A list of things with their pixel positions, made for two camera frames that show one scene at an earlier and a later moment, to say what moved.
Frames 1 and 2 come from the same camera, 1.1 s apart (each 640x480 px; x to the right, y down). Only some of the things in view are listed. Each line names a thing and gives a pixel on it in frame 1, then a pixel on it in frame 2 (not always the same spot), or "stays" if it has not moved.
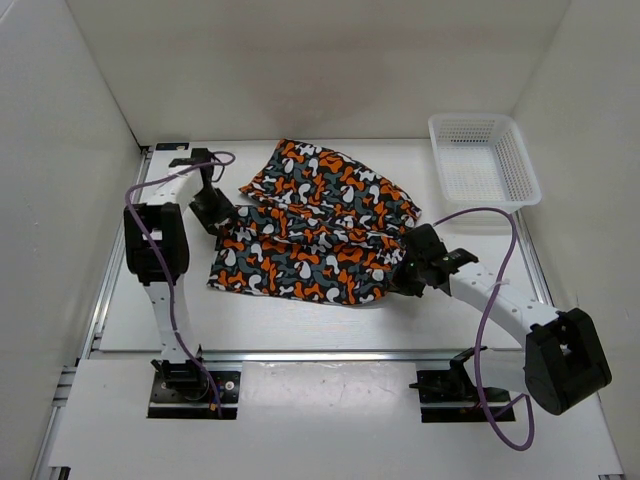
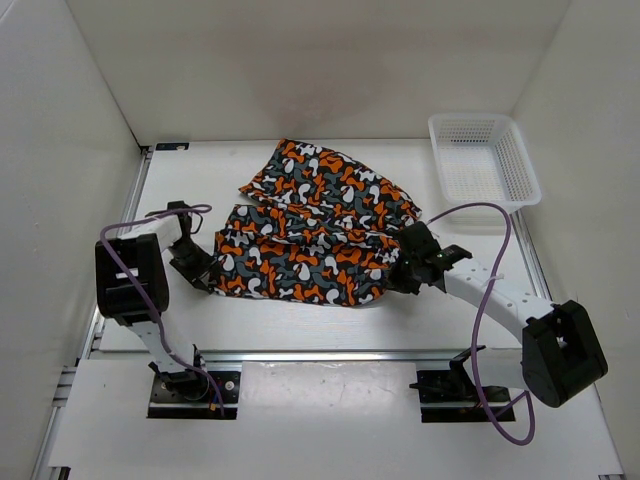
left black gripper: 225,210 -> 207,264
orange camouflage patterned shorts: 315,227 stays
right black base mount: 453,395 stays
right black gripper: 399,281 stays
